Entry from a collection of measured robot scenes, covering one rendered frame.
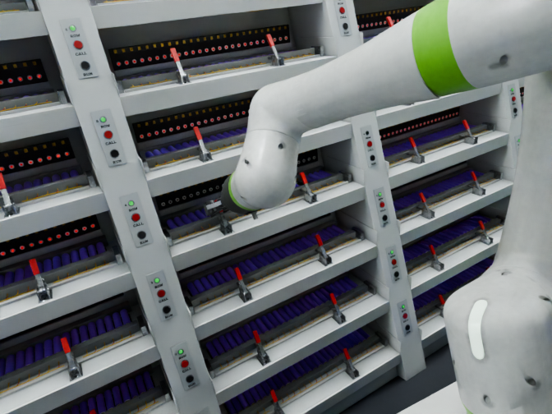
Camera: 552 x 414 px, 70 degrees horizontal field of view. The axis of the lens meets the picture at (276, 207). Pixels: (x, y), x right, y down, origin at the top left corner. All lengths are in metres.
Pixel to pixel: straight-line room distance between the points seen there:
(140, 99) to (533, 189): 0.79
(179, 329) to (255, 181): 0.51
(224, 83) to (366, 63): 0.54
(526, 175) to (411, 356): 0.93
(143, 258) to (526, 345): 0.76
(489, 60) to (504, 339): 0.33
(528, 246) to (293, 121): 0.41
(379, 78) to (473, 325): 0.34
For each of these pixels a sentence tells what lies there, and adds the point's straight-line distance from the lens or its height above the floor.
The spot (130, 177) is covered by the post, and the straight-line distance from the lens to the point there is 0.95.
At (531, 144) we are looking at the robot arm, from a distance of 0.67.
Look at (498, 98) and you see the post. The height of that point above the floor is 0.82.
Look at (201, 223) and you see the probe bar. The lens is 1.06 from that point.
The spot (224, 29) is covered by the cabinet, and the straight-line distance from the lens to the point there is 1.29.
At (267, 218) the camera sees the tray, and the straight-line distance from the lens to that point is 1.06.
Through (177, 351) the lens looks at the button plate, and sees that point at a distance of 1.05.
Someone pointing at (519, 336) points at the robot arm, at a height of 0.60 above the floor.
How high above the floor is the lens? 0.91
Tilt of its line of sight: 11 degrees down
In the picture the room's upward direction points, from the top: 15 degrees counter-clockwise
